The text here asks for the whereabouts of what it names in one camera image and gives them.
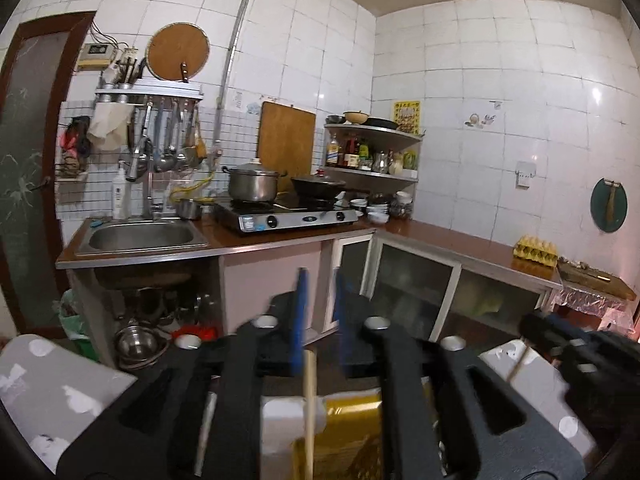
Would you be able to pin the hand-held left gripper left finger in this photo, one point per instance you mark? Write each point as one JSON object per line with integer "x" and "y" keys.
{"x": 300, "y": 320}

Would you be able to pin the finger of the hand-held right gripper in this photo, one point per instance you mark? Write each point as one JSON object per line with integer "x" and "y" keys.
{"x": 542, "y": 331}

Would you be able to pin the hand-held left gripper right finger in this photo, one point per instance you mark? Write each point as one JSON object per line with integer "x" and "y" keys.
{"x": 343, "y": 325}

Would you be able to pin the wooden chopstick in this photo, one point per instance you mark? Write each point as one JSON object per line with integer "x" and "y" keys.
{"x": 310, "y": 410}
{"x": 516, "y": 367}

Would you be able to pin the pale chopstick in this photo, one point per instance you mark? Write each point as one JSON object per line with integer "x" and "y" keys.
{"x": 205, "y": 430}

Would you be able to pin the row of hanging kitchen utensils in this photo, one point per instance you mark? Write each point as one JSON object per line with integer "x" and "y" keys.
{"x": 167, "y": 140}

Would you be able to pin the clear plastic table cover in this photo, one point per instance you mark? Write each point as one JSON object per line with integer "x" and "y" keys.
{"x": 582, "y": 302}

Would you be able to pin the yellow egg carton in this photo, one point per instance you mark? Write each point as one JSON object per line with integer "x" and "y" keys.
{"x": 536, "y": 251}

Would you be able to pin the glass door cabinet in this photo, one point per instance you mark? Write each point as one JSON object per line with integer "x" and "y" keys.
{"x": 415, "y": 285}

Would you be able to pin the gas stove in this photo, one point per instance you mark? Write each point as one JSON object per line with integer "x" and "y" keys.
{"x": 285, "y": 219}

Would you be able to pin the yellow box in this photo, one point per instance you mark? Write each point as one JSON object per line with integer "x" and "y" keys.
{"x": 350, "y": 430}

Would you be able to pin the group of white bowls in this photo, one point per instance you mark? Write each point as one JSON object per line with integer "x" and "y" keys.
{"x": 375, "y": 210}

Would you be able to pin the brown countertop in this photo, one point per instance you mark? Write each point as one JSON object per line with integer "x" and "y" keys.
{"x": 450, "y": 245}

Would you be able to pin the glass jar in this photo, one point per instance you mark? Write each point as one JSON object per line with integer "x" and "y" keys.
{"x": 402, "y": 206}

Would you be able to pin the green round board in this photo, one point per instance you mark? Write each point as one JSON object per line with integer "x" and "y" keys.
{"x": 599, "y": 210}

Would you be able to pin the black wok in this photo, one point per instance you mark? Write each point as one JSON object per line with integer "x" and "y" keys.
{"x": 317, "y": 186}

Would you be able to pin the large steel pot with lid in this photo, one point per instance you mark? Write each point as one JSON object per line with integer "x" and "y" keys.
{"x": 252, "y": 185}

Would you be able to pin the small steel pot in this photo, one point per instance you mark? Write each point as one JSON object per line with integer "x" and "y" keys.
{"x": 189, "y": 209}

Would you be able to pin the row of condiment bottles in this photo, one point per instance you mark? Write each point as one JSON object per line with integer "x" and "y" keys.
{"x": 365, "y": 156}

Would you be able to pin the steel sink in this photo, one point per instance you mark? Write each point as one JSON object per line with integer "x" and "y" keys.
{"x": 140, "y": 236}

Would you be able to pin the rectangular wooden cutting board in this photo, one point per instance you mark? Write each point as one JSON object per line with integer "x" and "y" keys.
{"x": 286, "y": 135}

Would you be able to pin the black pan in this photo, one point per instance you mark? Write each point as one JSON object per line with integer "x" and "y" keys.
{"x": 382, "y": 123}

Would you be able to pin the metal faucet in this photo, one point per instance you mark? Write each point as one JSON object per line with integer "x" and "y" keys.
{"x": 147, "y": 180}

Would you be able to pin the beige bowl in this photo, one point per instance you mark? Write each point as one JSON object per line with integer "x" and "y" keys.
{"x": 356, "y": 117}

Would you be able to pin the white soap bottle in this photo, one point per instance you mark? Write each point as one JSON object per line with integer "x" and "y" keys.
{"x": 119, "y": 195}

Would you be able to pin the green trash bag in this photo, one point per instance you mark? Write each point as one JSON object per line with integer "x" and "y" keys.
{"x": 75, "y": 325}

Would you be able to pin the grey patterned tablecloth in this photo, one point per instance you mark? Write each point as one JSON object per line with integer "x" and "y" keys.
{"x": 60, "y": 385}

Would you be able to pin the beige hanging cloth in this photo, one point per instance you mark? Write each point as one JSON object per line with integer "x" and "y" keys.
{"x": 109, "y": 127}

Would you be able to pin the round wooden board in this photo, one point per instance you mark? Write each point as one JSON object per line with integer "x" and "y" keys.
{"x": 175, "y": 47}

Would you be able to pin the brown framed glass door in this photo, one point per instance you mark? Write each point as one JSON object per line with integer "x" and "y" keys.
{"x": 30, "y": 160}

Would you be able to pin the corner wall shelf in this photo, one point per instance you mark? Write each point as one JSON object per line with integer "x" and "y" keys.
{"x": 372, "y": 174}

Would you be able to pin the white wall socket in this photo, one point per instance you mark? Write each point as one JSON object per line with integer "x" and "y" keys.
{"x": 525, "y": 175}

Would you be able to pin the yellow wall poster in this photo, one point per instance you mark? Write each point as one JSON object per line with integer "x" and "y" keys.
{"x": 406, "y": 117}

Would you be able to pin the wall stickers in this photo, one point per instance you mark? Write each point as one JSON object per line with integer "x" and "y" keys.
{"x": 477, "y": 120}

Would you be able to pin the metal wall rack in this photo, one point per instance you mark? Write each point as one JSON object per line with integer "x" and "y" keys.
{"x": 150, "y": 91}

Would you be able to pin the metal wall pipe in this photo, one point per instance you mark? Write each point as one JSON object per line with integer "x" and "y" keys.
{"x": 232, "y": 50}

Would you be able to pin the beige wall control box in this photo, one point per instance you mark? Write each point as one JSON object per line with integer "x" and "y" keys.
{"x": 95, "y": 56}

